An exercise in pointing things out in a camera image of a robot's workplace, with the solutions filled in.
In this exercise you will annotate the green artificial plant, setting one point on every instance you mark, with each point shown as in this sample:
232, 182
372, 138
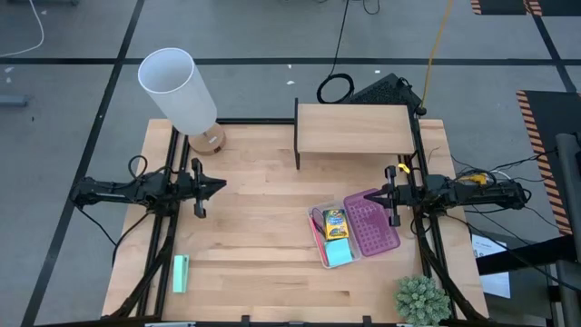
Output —
422, 302

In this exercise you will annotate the grey floor bar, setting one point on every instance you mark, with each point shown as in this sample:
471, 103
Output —
11, 100

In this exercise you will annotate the yellow green crayon box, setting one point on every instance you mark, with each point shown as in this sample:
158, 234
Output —
336, 224

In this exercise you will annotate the black mesh computer case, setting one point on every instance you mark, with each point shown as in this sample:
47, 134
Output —
381, 91

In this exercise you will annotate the white shade wooden table lamp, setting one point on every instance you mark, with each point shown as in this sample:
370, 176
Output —
181, 91

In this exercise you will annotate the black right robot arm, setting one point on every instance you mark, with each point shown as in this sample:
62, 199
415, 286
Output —
476, 193

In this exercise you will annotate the black mat with hazard stripes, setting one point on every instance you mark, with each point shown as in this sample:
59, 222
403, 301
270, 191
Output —
499, 5
558, 113

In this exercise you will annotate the grey metal post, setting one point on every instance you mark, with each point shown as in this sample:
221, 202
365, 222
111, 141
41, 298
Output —
567, 181

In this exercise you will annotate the black metal beam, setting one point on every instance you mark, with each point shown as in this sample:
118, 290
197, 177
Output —
522, 256

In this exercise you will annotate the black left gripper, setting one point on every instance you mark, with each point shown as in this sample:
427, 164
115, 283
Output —
199, 200

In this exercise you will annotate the wooden shelf with black legs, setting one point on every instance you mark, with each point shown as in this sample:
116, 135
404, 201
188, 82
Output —
354, 129

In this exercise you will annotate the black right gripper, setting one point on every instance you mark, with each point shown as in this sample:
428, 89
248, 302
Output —
394, 213

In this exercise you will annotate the blue sticky notes pad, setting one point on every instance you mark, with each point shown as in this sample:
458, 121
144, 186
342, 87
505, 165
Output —
339, 253

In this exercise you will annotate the purple plastic box lid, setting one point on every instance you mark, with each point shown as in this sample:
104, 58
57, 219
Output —
372, 231

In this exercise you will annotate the clear plastic pencil box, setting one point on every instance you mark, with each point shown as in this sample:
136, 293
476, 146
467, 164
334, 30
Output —
356, 254

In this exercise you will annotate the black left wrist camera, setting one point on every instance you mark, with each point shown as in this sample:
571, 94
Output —
184, 187

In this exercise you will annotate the white paper sheet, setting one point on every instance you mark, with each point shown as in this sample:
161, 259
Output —
497, 284

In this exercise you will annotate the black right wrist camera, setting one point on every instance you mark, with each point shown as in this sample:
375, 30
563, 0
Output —
413, 193

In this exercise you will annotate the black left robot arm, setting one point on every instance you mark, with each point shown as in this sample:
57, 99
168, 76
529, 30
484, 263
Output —
127, 188

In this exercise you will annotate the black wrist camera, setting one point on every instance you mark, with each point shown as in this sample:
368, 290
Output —
184, 187
413, 193

